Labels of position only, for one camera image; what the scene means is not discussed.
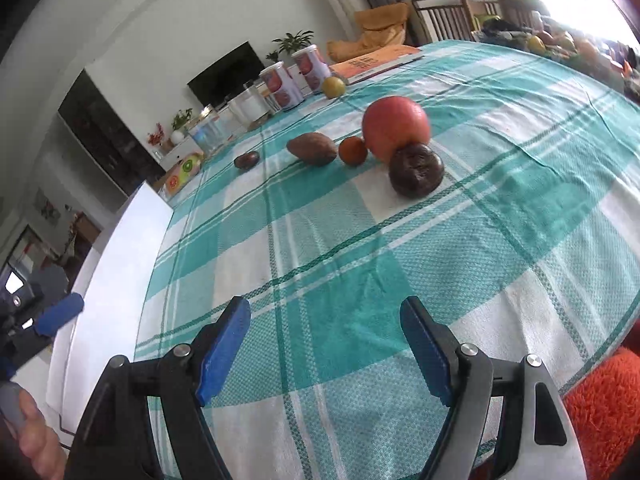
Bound fruit print bag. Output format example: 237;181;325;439
162;152;206;196

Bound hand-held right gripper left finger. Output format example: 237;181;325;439
64;296;252;480

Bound white television cabinet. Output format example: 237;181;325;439
151;136;205;172

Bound red flowers in vase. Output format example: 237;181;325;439
147;122;169;150

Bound person's left hand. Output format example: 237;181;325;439
15;392;68;480

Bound framed wall picture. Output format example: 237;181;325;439
32;187;64;224

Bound red fluffy cushion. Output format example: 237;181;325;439
562;345;640;480

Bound yellow citrus fruit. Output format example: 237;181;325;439
321;76;347;100

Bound orange cushioned chair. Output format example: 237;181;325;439
326;2;413;61

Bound black television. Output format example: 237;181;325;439
187;41;266;108

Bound small orange tangerine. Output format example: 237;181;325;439
338;136;369;167

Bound white cardboard box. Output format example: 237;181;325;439
45;180;175;453

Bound wooden dining table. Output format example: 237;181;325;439
50;212;102;262

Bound dark glass cabinet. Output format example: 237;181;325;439
57;70;166;196

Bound red apple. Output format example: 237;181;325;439
362;96;432;163

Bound large green potted plant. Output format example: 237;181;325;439
274;30;316;56

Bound brown sweet potato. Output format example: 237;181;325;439
286;132;338;167

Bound teal checkered tablecloth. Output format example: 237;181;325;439
134;40;640;480

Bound orange book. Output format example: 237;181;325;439
329;44;426;85

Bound dark wooden chair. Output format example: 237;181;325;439
409;0;476;46

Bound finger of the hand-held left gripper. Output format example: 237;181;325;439
33;292;85;337

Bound jar with black lid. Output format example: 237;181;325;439
239;82;271;126

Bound red and white can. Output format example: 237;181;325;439
259;61;303;111
291;45;332;93

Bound clear glass jar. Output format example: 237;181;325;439
189;105;236;153

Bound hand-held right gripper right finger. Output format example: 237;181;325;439
399;296;589;480

